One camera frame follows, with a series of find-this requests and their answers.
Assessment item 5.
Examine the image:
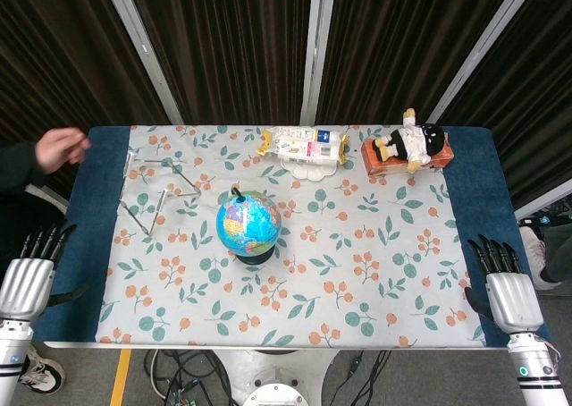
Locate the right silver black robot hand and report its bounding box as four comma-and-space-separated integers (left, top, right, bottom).
464, 233, 545, 335

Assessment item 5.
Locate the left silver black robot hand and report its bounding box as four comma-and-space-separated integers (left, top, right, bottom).
0, 224, 88, 322

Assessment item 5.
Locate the blue globe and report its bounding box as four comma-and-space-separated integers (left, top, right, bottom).
215, 184, 283, 266

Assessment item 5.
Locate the dark sleeved person forearm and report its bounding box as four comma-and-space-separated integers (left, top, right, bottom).
0, 139, 49, 198

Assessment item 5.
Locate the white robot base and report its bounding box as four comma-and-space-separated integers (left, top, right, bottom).
208, 347, 341, 406

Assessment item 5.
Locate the bare person hand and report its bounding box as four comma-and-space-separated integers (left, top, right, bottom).
35, 128, 92, 175

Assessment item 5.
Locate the dark trousered person leg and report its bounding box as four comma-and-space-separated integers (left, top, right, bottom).
541, 221, 572, 287

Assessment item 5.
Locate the white black sneaker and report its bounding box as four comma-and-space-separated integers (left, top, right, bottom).
19, 353, 67, 396

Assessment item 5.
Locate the dark blue table mat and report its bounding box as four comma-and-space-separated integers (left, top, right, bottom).
31, 125, 551, 349

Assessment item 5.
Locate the orange cardboard box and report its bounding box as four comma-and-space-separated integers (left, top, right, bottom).
360, 131, 456, 177

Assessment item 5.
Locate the black and white plush toy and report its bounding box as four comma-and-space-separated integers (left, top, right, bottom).
373, 107, 450, 173

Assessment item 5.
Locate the floral print tablecloth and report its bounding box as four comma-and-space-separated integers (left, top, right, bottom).
96, 123, 488, 349

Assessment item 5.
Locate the white flower-shaped plate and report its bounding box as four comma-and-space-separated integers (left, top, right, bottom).
281, 155, 340, 182

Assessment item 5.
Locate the white snack package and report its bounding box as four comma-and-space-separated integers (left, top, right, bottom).
256, 126, 350, 166

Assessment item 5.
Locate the dark pleated curtain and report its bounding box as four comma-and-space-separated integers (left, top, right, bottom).
0, 0, 572, 213

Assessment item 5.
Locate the silver metal post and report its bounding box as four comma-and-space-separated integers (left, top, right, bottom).
300, 0, 337, 126
99, 0, 185, 126
427, 0, 543, 126
512, 185, 572, 222

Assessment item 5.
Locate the folding metal wire stand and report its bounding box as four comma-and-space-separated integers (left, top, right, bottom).
118, 148, 203, 237

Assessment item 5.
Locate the black cable with green light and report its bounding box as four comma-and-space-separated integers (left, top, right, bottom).
341, 349, 395, 406

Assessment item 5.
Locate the black floor cable bundle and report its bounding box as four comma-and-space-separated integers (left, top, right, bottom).
143, 349, 245, 406

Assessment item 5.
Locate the white table frame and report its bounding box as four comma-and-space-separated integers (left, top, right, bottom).
42, 340, 511, 351

